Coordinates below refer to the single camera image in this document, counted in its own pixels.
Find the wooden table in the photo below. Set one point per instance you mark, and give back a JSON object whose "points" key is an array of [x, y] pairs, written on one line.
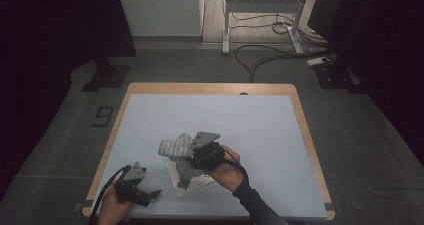
{"points": [[213, 88]]}

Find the person's right hand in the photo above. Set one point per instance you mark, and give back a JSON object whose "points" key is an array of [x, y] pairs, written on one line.
{"points": [[230, 175]]}

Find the white metal desk frame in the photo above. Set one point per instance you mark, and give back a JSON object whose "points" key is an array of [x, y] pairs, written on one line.
{"points": [[263, 5]]}

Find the white cabinet panel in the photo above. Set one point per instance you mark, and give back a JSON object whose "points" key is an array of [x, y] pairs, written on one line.
{"points": [[160, 8]]}

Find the white caterpillar picture book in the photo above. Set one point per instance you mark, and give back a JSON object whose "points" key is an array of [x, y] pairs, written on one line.
{"points": [[196, 186]]}

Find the white power strip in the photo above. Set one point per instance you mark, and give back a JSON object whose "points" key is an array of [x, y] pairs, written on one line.
{"points": [[316, 61]]}

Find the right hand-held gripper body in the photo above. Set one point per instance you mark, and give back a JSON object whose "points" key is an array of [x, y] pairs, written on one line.
{"points": [[208, 156]]}

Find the person's left hand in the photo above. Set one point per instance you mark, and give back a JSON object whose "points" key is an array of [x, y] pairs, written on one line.
{"points": [[111, 211]]}

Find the grey knitted pouch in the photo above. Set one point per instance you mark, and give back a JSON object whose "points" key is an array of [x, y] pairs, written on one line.
{"points": [[175, 148]]}

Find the dark curtain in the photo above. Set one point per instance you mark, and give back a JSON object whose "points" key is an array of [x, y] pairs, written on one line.
{"points": [[390, 51], [50, 51]]}

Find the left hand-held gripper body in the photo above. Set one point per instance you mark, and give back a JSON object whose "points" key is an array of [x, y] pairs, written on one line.
{"points": [[133, 188]]}

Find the black stand base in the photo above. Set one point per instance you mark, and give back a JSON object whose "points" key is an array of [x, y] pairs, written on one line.
{"points": [[108, 78], [333, 76]]}

